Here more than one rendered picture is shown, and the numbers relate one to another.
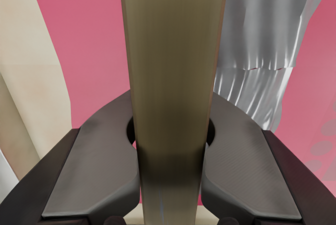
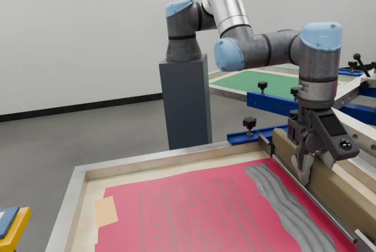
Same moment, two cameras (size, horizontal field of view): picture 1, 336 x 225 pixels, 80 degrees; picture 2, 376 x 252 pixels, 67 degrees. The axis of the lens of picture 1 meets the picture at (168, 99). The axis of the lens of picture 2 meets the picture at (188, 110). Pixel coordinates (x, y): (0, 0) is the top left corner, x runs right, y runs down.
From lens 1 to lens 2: 64 cm
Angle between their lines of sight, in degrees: 38
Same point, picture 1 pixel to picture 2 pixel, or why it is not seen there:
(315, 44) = (270, 213)
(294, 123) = (253, 192)
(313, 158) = (232, 183)
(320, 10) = (278, 220)
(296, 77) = (267, 204)
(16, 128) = (349, 169)
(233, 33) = (300, 209)
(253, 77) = (283, 200)
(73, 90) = not seen: hidden behind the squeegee
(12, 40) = (365, 194)
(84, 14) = not seen: hidden behind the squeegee
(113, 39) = not seen: hidden behind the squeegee
